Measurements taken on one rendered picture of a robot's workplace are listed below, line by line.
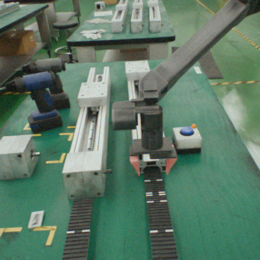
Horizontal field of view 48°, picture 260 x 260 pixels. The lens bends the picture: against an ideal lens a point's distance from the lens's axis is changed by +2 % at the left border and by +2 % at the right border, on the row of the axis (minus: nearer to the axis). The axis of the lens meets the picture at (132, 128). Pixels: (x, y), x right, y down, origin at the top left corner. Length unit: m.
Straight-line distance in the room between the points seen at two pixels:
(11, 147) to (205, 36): 0.64
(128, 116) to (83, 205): 0.25
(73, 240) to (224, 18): 0.66
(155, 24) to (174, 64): 1.92
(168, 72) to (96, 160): 0.30
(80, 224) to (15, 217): 0.20
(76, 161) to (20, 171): 0.21
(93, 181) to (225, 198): 0.35
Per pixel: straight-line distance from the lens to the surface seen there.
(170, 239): 0.68
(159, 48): 2.63
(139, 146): 0.76
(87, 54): 2.69
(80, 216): 0.75
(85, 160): 0.81
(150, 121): 0.70
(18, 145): 0.95
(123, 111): 0.71
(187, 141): 0.95
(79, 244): 0.69
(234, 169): 0.93
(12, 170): 0.96
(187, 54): 0.79
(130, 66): 1.42
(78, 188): 0.81
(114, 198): 0.82
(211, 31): 0.84
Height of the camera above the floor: 1.34
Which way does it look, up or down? 30 degrees down
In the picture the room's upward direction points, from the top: 4 degrees counter-clockwise
